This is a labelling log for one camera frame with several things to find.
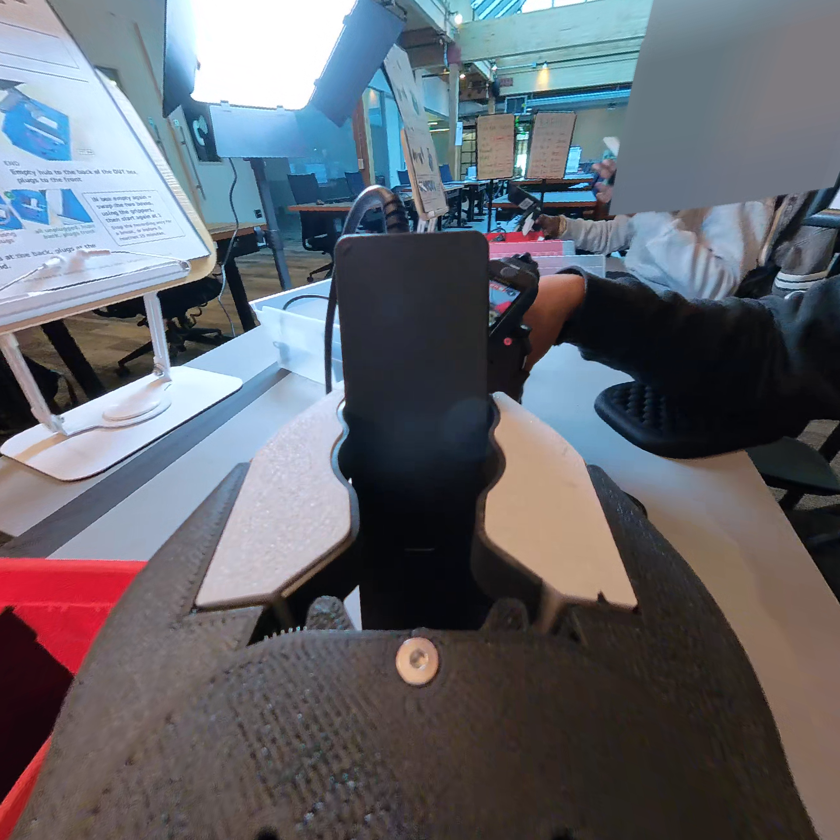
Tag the pink bin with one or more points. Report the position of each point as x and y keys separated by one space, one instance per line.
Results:
x=531 y=248

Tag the red plastic bin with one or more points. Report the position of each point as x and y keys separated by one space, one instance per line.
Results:
x=79 y=590

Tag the black light stand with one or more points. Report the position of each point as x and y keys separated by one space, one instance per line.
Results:
x=272 y=223

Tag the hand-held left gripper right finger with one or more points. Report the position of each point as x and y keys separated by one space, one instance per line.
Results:
x=558 y=518

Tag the black office chair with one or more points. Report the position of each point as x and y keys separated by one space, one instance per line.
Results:
x=800 y=466
x=184 y=308

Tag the whiteboard on stand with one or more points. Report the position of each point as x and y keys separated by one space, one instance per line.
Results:
x=495 y=148
x=551 y=144

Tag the clear plastic bin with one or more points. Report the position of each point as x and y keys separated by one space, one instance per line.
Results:
x=295 y=348

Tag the studio light panel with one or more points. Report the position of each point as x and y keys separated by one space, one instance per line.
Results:
x=262 y=52

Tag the black usb hub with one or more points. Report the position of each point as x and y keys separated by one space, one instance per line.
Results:
x=410 y=328

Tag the instruction poster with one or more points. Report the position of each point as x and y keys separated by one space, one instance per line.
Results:
x=98 y=164

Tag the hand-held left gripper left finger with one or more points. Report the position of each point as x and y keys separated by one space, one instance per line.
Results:
x=282 y=512

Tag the black bin divider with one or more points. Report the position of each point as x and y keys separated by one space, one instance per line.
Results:
x=26 y=682

